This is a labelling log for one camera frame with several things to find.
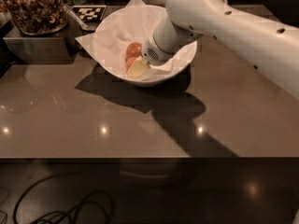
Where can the glass jar of snacks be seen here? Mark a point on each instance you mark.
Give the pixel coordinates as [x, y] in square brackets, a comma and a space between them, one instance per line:
[37, 17]

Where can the white bowl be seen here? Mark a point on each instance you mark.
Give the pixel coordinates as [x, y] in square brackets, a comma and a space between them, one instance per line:
[140, 75]

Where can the white paper liner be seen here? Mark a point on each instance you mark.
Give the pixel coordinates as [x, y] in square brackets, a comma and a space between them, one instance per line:
[118, 34]

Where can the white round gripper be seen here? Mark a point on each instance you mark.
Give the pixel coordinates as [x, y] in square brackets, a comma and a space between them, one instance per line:
[151, 52]

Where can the grey metal box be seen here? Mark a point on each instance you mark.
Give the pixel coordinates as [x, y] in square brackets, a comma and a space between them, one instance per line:
[58, 48]

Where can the red apple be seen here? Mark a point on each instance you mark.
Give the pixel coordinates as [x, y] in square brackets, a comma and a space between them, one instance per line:
[129, 63]
[134, 49]

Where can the black white marker tag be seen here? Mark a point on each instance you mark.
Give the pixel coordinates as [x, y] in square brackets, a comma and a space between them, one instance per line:
[90, 13]

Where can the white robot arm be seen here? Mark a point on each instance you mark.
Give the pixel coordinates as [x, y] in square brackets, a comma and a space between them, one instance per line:
[272, 46]

